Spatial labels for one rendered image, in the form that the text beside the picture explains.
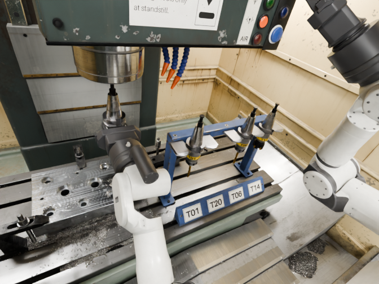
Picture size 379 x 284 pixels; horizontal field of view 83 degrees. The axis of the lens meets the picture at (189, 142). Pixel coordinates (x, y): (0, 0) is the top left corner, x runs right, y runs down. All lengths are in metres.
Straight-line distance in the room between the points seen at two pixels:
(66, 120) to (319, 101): 1.25
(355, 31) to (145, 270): 0.57
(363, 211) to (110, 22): 0.63
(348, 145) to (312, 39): 0.82
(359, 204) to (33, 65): 1.12
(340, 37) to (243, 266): 0.88
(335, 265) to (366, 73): 1.06
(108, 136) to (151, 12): 0.35
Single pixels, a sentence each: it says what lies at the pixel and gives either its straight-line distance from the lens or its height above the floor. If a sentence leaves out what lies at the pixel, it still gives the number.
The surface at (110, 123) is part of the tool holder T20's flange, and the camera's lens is 0.64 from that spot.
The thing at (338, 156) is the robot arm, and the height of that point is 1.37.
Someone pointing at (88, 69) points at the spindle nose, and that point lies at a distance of 0.53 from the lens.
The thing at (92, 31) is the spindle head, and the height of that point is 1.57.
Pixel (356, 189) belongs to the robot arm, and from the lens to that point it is 0.66.
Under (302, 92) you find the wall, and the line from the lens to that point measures 1.34.
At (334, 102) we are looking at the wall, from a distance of 1.26.
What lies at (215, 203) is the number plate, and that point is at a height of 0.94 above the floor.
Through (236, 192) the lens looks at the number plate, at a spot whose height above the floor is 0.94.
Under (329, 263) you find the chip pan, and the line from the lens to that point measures 1.38.
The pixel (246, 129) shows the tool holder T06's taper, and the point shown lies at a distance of 0.80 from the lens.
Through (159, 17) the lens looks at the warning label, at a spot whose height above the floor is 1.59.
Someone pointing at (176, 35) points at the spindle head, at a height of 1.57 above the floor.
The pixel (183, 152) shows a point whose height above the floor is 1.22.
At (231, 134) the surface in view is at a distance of 0.80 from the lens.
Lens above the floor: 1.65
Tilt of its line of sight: 38 degrees down
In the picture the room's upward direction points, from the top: 12 degrees clockwise
